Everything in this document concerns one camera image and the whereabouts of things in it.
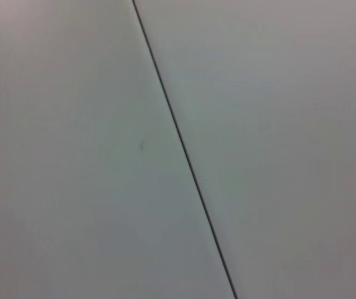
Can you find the thin black wall strip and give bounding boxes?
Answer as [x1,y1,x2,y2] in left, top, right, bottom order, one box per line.
[131,0,238,299]

